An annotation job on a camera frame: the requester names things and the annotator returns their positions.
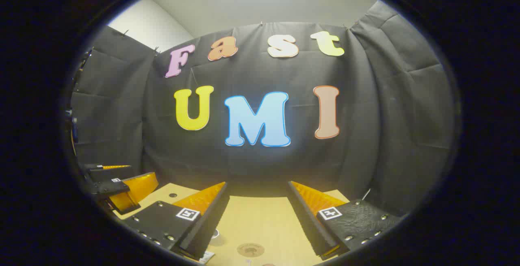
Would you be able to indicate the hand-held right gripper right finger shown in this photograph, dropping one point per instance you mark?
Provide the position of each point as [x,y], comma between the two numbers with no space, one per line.
[308,225]

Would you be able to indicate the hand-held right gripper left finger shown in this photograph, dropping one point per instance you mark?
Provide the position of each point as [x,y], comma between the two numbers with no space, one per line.
[211,221]

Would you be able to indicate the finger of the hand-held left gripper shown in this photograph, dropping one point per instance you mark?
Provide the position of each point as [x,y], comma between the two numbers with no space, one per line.
[138,187]
[109,172]

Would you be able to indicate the white toothpaste tube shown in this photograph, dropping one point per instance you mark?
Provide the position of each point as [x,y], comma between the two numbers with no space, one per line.
[206,256]

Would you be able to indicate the round wooden coaster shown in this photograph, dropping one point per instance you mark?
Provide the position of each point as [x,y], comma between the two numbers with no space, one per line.
[250,250]

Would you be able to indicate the light wooden desktop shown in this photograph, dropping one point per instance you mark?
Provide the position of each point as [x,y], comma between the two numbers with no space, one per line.
[260,221]

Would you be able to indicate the black backdrop cloth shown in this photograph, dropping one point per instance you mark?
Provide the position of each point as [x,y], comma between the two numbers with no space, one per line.
[252,71]

